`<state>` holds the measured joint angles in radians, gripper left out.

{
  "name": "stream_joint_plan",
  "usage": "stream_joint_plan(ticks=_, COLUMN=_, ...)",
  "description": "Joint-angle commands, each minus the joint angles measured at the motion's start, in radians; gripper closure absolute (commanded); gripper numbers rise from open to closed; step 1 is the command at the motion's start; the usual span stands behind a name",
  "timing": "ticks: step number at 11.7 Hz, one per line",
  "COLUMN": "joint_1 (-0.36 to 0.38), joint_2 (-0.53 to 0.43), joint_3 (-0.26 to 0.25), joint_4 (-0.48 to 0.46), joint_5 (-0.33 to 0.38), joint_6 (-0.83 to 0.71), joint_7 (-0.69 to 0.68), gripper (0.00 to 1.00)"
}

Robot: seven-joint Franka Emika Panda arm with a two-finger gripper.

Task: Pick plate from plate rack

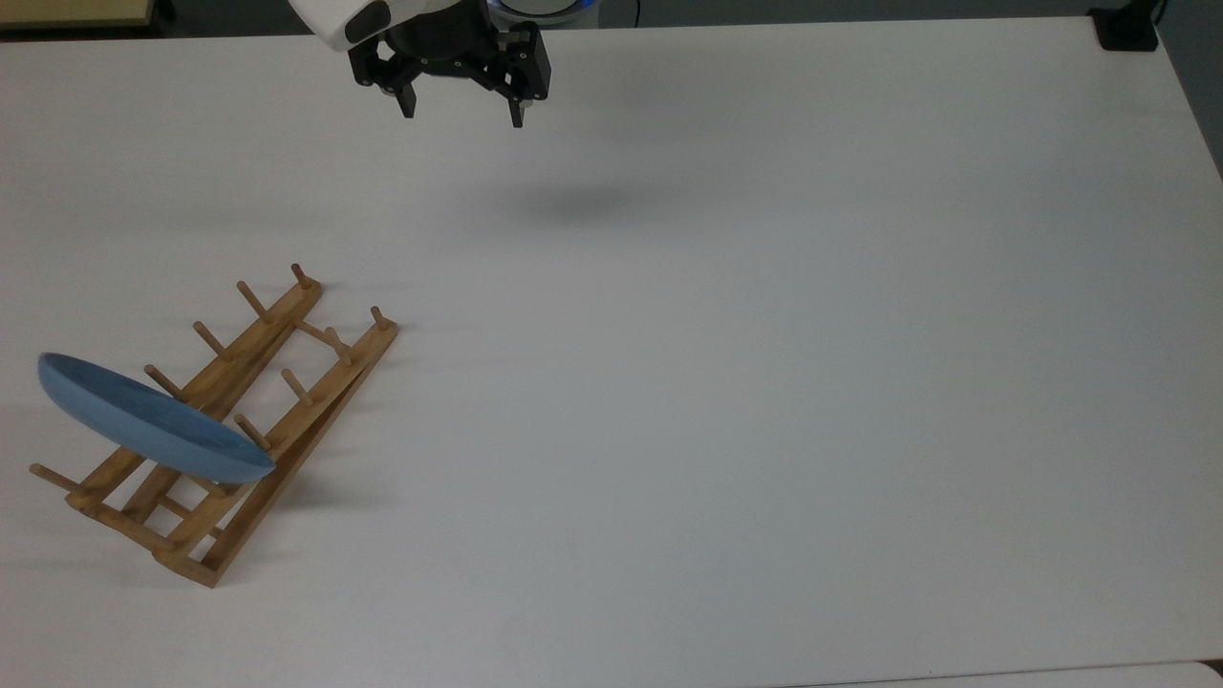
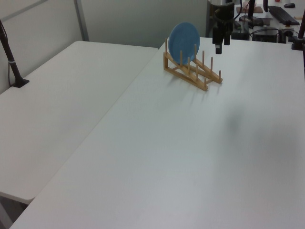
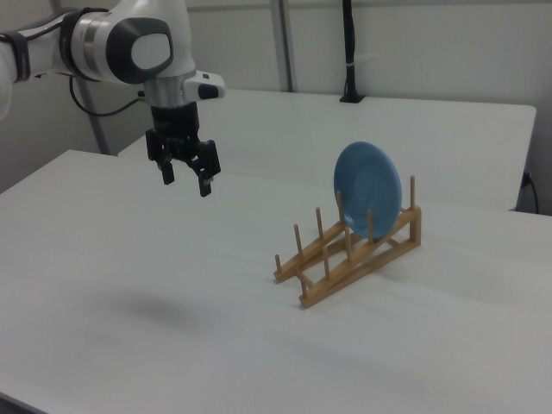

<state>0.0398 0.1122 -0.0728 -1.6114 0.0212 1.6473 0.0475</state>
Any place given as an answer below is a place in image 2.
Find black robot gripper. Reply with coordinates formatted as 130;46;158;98
212;4;235;55

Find blue round plate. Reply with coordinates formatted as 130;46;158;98
168;22;200;66

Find wooden plate rack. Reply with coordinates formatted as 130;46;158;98
163;38;224;92

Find black device with green part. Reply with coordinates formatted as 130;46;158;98
231;21;250;40

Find black monitor stand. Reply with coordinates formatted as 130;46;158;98
239;0;264;27

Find black electronics box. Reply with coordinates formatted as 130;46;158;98
252;28;280;43

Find brown desk mat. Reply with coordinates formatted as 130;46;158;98
235;5;263;14

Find black computer keyboard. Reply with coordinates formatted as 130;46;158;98
267;5;300;26

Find black clamped camera stand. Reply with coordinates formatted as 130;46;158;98
291;18;305;51

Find grey partition post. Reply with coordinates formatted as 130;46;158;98
73;0;90;42

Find black camera stand with base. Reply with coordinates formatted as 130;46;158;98
0;19;30;89

